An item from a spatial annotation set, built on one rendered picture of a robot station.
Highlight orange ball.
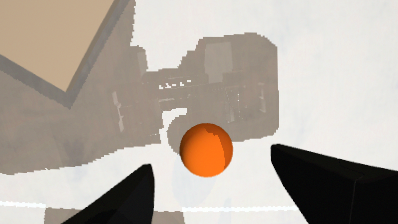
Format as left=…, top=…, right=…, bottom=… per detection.
left=179, top=123, right=233, bottom=177

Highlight cream flat rectangular panel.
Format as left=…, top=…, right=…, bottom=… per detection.
left=0, top=0, right=120, bottom=92

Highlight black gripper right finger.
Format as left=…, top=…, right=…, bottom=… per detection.
left=270, top=144, right=398, bottom=224

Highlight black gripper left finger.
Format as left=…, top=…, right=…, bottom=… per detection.
left=61, top=163, right=155, bottom=224

